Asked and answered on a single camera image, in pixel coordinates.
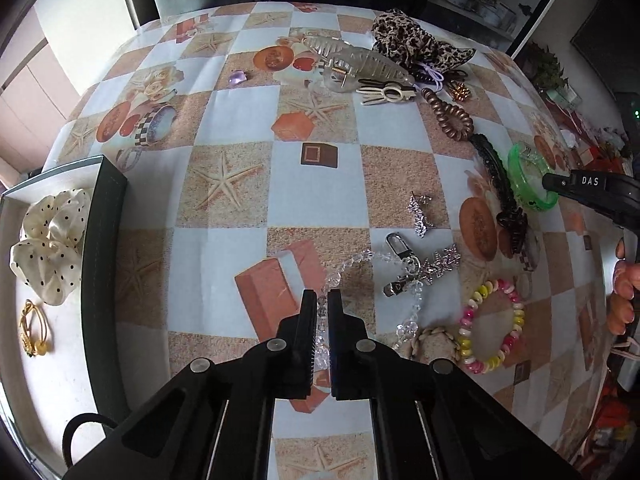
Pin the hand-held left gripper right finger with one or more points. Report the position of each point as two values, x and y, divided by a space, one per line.
336 350

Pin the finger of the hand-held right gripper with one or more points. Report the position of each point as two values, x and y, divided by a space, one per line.
575 185

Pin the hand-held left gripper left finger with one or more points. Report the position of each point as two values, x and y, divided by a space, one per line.
306 350

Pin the green translucent bangle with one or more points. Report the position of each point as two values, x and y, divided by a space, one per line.
517 175

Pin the black rhinestone barrette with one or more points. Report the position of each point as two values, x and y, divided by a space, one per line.
492 165

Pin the silver star hair clip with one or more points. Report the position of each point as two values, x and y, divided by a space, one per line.
440 260

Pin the silver rhinestone earring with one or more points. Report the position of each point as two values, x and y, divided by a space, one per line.
420 217

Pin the dark green edged tray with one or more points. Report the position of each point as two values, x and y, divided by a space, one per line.
60 370

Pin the person's right hand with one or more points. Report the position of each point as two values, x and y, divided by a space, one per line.
625 285

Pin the red box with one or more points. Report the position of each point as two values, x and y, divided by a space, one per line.
602 156

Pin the potted plant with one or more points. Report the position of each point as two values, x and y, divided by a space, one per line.
547 67

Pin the small gold hair clip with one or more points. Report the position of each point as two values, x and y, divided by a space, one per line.
459 92

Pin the metal pot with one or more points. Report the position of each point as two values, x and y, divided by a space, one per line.
497 12

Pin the ivory hair claw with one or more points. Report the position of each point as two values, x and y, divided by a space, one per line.
390 92

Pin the leopard print scrunchie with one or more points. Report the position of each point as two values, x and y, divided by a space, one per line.
405 35

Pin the large clear hair claw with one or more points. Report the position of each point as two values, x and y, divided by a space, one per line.
370 62

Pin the cream polka dot scrunchie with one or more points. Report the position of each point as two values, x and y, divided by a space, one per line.
50 250

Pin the purple heart gem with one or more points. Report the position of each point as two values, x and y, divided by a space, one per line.
238 78

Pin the white cabinet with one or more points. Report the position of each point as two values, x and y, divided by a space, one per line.
30 105

